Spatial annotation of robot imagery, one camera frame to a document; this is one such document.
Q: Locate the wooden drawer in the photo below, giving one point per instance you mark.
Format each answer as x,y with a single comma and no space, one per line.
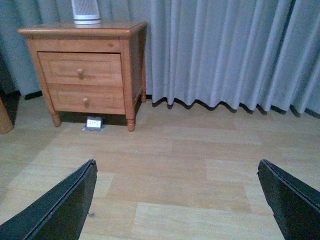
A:
74,68
87,98

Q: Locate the wooden nightstand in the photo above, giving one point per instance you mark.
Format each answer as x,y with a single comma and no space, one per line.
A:
126,38

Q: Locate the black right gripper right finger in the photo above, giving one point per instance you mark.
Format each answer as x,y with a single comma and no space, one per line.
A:
295,205

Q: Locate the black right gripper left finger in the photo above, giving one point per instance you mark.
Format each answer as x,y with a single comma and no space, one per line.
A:
60,213

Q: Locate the white air purifier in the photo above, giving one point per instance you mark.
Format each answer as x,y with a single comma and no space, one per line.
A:
85,12

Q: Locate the floor power socket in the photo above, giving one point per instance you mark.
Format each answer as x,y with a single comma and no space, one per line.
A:
93,124

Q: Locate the wooden bed frame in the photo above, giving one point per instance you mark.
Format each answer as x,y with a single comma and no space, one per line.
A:
6,124

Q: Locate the grey curtain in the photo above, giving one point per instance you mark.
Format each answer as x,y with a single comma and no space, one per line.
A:
262,53

